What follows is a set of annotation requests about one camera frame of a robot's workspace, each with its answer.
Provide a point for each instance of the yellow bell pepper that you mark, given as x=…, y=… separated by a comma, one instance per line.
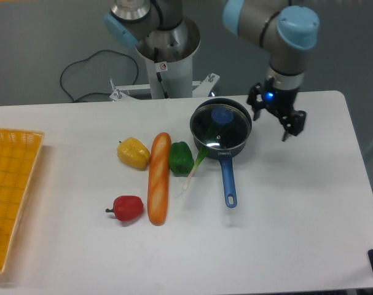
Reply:
x=133, y=153

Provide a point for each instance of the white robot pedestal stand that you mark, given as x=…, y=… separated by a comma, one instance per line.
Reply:
x=169, y=62

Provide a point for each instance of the dark pot with blue handle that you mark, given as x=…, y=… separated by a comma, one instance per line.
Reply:
x=225, y=156

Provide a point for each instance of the yellow woven basket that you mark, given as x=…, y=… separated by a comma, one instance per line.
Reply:
x=19, y=152

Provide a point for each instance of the green bell pepper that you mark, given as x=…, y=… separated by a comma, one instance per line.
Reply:
x=180, y=159

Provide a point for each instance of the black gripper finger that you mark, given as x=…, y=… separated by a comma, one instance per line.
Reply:
x=293, y=124
x=252, y=100

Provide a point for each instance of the glass lid with blue knob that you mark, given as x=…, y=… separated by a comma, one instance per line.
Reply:
x=220, y=126

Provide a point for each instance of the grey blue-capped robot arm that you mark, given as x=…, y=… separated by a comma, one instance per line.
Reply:
x=285, y=29

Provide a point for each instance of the orange baguette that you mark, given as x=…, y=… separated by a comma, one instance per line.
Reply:
x=158, y=182

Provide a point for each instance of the red bell pepper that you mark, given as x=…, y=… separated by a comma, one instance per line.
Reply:
x=126, y=208

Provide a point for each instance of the green spring onion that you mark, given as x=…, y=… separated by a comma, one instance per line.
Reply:
x=203, y=152

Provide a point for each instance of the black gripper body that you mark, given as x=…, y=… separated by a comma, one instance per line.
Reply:
x=278, y=102

